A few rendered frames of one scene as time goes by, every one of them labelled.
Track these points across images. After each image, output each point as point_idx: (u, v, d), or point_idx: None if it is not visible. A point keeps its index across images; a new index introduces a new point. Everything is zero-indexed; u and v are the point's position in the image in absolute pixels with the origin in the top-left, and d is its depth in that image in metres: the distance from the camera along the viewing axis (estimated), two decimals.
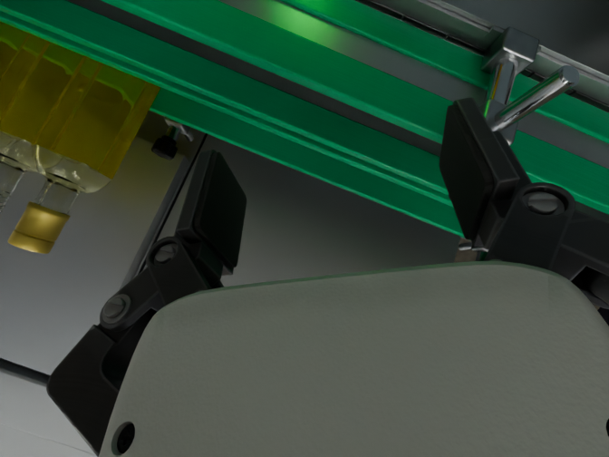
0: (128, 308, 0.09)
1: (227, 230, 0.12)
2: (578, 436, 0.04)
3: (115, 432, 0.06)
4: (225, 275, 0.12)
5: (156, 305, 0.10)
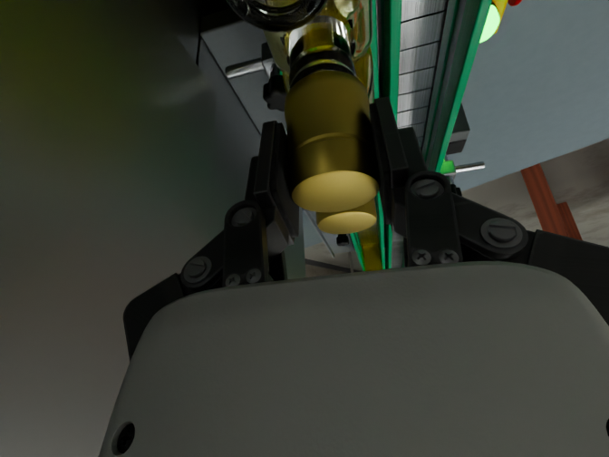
0: (209, 268, 0.09)
1: (291, 199, 0.12)
2: (578, 436, 0.04)
3: (115, 432, 0.06)
4: (286, 245, 0.12)
5: (235, 267, 0.10)
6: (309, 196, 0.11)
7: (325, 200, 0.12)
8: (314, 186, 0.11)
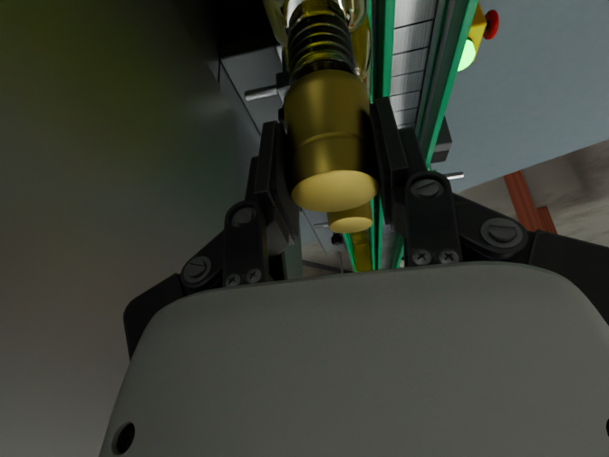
0: (209, 268, 0.09)
1: (291, 199, 0.12)
2: (578, 436, 0.04)
3: (115, 432, 0.06)
4: (286, 245, 0.12)
5: (235, 267, 0.10)
6: None
7: None
8: None
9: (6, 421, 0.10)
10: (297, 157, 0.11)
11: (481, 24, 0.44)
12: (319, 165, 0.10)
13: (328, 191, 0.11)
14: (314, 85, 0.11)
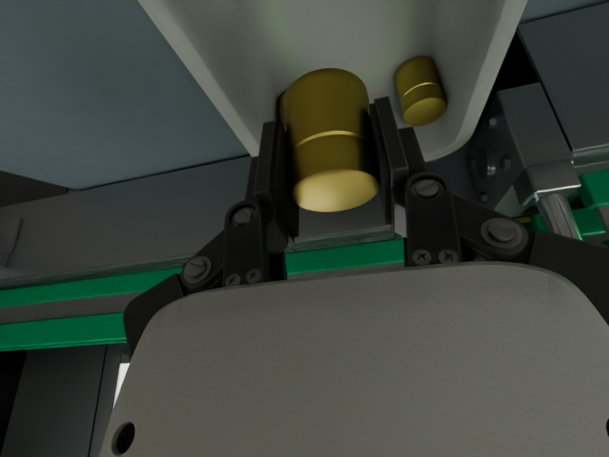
0: (209, 268, 0.09)
1: (291, 199, 0.12)
2: (578, 436, 0.04)
3: (115, 432, 0.06)
4: (286, 245, 0.12)
5: (235, 267, 0.10)
6: None
7: None
8: None
9: None
10: None
11: None
12: None
13: None
14: None
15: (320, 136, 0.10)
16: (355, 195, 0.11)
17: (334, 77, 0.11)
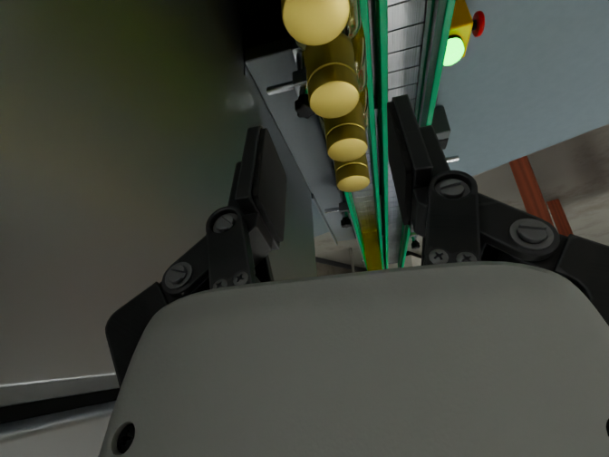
0: (190, 275, 0.09)
1: (275, 205, 0.12)
2: (578, 436, 0.04)
3: (115, 432, 0.06)
4: (271, 249, 0.12)
5: (216, 272, 0.10)
6: (335, 150, 0.25)
7: (343, 154, 0.26)
8: (339, 145, 0.25)
9: (154, 268, 0.18)
10: (313, 78, 0.20)
11: (468, 24, 0.51)
12: (324, 79, 0.19)
13: (330, 98, 0.20)
14: None
15: None
16: (332, 17, 0.15)
17: None
